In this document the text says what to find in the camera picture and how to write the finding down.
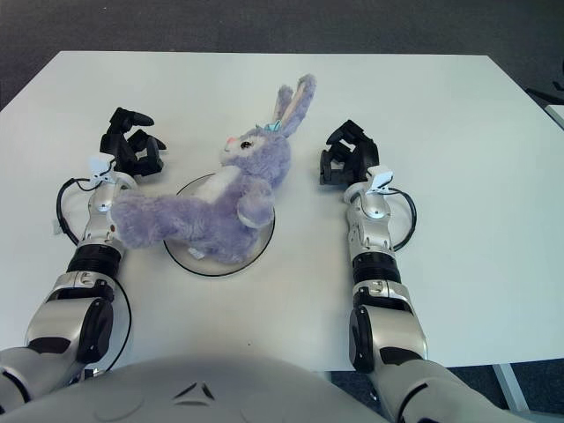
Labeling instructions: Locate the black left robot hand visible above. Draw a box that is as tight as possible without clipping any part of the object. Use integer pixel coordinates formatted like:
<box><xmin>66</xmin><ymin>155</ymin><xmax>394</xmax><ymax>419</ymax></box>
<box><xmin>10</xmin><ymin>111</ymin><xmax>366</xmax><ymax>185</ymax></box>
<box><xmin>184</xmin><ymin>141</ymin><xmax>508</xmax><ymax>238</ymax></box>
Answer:
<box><xmin>100</xmin><ymin>107</ymin><xmax>168</xmax><ymax>178</ymax></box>

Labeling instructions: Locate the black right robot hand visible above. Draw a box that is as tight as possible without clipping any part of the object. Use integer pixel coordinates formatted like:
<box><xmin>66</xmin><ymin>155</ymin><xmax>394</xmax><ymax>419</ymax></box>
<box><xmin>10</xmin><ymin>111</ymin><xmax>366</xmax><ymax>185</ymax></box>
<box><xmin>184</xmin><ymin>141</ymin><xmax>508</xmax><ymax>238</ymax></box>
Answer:
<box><xmin>319</xmin><ymin>118</ymin><xmax>380</xmax><ymax>189</ymax></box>

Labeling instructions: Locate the purple plush bunny doll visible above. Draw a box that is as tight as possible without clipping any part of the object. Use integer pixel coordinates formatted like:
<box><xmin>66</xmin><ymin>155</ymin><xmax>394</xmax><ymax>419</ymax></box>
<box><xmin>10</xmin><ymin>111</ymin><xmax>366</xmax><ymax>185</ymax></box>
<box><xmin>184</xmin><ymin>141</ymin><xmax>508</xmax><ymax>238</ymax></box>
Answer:
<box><xmin>109</xmin><ymin>73</ymin><xmax>317</xmax><ymax>264</ymax></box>

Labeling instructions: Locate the white plate with black rim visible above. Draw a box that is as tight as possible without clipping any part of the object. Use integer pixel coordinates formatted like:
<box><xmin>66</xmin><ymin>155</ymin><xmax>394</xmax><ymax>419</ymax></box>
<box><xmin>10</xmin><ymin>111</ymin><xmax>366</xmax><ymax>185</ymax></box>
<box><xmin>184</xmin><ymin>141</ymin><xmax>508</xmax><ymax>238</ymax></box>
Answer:
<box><xmin>163</xmin><ymin>173</ymin><xmax>277</xmax><ymax>278</ymax></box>

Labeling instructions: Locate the black furniture foot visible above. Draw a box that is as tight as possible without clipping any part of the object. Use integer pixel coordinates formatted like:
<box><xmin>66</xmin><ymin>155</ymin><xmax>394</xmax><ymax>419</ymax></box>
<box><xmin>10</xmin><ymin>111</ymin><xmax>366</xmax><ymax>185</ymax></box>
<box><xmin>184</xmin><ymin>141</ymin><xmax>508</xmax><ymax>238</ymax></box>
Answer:
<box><xmin>526</xmin><ymin>85</ymin><xmax>564</xmax><ymax>106</ymax></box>

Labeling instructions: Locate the white furniture edge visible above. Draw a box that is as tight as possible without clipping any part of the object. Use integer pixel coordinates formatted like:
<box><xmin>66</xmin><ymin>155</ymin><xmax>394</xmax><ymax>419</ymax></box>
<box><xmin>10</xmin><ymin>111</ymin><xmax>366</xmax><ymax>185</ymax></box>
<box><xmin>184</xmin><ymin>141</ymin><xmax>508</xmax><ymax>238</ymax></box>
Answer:
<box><xmin>545</xmin><ymin>104</ymin><xmax>564</xmax><ymax>131</ymax></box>

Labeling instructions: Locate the grey robot torso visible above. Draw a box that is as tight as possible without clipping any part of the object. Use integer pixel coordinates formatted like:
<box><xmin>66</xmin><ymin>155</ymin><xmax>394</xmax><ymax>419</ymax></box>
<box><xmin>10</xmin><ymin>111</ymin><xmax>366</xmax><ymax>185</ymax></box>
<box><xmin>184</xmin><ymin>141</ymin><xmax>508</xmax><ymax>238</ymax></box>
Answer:
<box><xmin>8</xmin><ymin>352</ymin><xmax>397</xmax><ymax>423</ymax></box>

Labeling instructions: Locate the grey table leg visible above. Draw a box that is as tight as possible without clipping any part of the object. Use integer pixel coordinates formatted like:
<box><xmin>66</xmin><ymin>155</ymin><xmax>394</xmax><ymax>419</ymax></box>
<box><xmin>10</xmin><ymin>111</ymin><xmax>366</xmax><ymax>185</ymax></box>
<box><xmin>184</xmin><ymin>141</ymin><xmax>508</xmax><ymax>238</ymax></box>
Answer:
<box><xmin>491</xmin><ymin>363</ymin><xmax>537</xmax><ymax>423</ymax></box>

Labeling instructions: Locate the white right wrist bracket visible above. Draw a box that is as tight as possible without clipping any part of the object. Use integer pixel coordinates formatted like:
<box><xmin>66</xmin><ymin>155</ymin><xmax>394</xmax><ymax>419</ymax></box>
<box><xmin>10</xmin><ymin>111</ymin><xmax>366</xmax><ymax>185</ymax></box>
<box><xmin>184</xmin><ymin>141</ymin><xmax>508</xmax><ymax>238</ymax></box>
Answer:
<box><xmin>364</xmin><ymin>166</ymin><xmax>395</xmax><ymax>196</ymax></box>

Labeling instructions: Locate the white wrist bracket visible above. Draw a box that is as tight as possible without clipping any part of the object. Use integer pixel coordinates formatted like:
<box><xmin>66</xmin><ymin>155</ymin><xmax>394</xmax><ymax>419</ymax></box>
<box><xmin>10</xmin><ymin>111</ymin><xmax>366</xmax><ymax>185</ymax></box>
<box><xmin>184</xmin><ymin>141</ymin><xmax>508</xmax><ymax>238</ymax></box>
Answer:
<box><xmin>364</xmin><ymin>166</ymin><xmax>395</xmax><ymax>196</ymax></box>
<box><xmin>86</xmin><ymin>154</ymin><xmax>118</xmax><ymax>186</ymax></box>

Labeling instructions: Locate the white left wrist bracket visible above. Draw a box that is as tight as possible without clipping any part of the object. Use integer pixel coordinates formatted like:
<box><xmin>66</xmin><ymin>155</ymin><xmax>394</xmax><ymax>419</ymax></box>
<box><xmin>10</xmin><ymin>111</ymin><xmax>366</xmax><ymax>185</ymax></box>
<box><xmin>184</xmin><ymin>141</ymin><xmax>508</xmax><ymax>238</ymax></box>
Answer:
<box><xmin>86</xmin><ymin>154</ymin><xmax>118</xmax><ymax>186</ymax></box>

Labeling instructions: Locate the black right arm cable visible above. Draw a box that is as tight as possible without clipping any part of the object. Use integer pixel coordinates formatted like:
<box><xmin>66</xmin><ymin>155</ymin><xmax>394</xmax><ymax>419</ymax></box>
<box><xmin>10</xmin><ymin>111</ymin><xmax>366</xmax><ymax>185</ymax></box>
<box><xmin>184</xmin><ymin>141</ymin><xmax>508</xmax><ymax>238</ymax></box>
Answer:
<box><xmin>387</xmin><ymin>187</ymin><xmax>418</xmax><ymax>253</ymax></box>

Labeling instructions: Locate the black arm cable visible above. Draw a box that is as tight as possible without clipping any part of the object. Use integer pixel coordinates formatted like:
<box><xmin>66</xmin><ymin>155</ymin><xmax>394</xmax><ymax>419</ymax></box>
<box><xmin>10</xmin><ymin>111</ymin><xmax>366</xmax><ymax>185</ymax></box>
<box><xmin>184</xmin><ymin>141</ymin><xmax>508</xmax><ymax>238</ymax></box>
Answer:
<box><xmin>55</xmin><ymin>175</ymin><xmax>133</xmax><ymax>375</ymax></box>
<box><xmin>387</xmin><ymin>187</ymin><xmax>418</xmax><ymax>253</ymax></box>

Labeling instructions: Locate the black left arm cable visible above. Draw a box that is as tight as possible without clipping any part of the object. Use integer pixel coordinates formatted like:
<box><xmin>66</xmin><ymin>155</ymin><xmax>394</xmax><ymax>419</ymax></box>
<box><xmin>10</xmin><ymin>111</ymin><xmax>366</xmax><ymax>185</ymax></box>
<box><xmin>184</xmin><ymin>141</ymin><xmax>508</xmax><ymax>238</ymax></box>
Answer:
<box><xmin>55</xmin><ymin>175</ymin><xmax>133</xmax><ymax>375</ymax></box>

